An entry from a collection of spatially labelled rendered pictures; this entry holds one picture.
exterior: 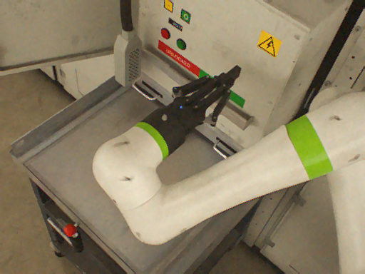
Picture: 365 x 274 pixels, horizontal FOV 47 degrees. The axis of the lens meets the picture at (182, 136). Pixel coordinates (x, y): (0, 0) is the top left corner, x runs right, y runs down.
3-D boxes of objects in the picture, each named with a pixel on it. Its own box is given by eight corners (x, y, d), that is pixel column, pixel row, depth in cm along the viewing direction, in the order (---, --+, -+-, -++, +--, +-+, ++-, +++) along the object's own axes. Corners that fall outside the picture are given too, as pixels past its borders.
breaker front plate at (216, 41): (250, 160, 125) (305, 33, 87) (135, 72, 141) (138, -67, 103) (253, 157, 126) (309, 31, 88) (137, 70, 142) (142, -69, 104)
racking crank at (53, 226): (51, 243, 149) (37, 204, 125) (58, 237, 151) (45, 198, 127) (83, 276, 143) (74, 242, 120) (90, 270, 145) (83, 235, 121)
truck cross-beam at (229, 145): (254, 173, 128) (259, 163, 123) (128, 78, 146) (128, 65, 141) (263, 164, 131) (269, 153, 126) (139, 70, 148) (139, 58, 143)
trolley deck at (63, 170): (159, 305, 110) (161, 297, 105) (13, 160, 130) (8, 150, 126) (296, 153, 144) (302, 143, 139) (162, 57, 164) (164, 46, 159)
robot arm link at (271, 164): (279, 116, 83) (291, 136, 73) (302, 165, 87) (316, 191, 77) (121, 191, 91) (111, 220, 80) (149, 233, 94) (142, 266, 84)
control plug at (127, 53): (125, 88, 131) (125, 45, 117) (114, 80, 133) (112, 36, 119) (142, 75, 135) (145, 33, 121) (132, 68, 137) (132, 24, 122)
